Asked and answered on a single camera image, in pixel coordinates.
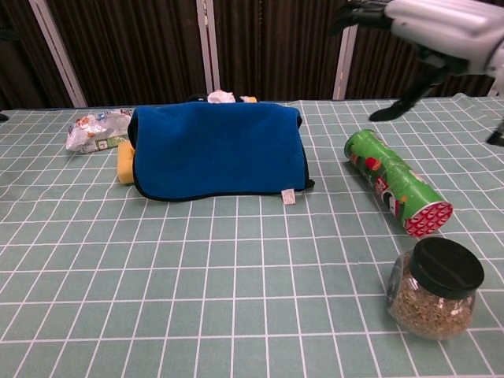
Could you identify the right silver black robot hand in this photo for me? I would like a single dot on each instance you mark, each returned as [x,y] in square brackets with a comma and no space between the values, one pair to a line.
[441,27]

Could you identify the blue microfiber cloth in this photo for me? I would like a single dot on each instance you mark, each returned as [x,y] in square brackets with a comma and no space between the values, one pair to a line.
[220,149]

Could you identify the yellow sponge with square hole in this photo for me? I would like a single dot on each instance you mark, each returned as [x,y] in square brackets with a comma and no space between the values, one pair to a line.
[125,165]

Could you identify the green grid tablecloth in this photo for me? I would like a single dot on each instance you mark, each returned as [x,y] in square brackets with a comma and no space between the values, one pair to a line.
[197,275]

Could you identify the green chips can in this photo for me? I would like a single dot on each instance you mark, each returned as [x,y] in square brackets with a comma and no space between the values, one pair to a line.
[390,177]

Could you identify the plush doll with black head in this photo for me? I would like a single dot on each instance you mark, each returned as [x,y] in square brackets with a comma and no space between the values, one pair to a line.
[221,97]

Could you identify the glass jar with black lid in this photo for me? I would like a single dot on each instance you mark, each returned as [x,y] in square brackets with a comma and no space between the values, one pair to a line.
[433,299]

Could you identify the dark pleated curtain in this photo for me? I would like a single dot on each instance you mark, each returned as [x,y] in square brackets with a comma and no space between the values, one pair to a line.
[138,47]

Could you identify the white crumpled snack bag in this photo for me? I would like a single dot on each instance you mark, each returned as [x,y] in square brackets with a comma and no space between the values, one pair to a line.
[94,132]

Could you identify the white partition frame post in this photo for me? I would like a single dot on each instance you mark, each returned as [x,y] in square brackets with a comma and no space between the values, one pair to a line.
[497,86]
[208,47]
[59,55]
[344,67]

